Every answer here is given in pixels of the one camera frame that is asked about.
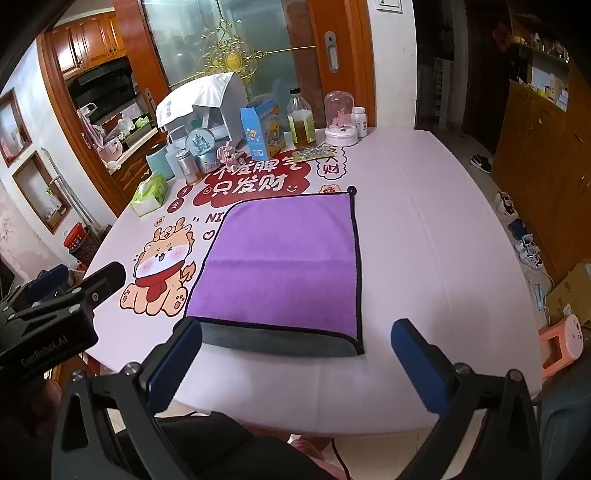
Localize wooden wall niche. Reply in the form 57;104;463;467
11;150;74;234

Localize black range hood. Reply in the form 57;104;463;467
67;58;140;112

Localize pink flower toy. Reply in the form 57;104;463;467
216;141;246;168

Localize clear bottle of yellow oil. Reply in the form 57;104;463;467
287;87;318;148

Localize pink plastic stool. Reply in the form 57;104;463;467
538;314;591;380

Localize wooden cabinet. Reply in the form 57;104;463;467
490;60;591;288

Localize glass dome with pink flowers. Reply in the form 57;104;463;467
324;91;360;148

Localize framed wall picture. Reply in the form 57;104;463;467
0;88;34;167

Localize green tissue pack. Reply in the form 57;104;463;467
129;173;170;217

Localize blue carton box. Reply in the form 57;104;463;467
239;97;287;161

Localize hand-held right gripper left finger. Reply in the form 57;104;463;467
52;318;204;480

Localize white sneakers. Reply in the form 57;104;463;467
514;234;546;269

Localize small metal can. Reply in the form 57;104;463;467
177;148;202;184

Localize cardboard box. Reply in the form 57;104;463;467
545;261;591;320

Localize wooden kitchen cabinets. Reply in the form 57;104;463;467
48;11;126;82

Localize teal container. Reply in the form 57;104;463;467
146;148;174;179

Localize white plastic bottle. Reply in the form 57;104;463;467
164;131;188;181

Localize white appliance with cloth cover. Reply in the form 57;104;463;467
156;71;248;145

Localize purple towel with grey back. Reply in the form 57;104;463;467
184;191;366;359

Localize black and white shoe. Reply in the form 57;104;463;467
494;189;517;216

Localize silver door handle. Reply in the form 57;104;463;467
323;31;342;73

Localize snow globe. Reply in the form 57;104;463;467
186;128;221;174

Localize black cable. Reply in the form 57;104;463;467
329;438;346;480

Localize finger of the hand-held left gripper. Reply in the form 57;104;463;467
11;261;127;320
0;264;71;306

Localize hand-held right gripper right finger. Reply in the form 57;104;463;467
390;318;542;480

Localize person's dark pants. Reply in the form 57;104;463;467
113;410;345;480

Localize pill blister pack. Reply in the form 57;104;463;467
291;145;338;162

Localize wooden framed glass door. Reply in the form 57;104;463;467
110;0;376;155

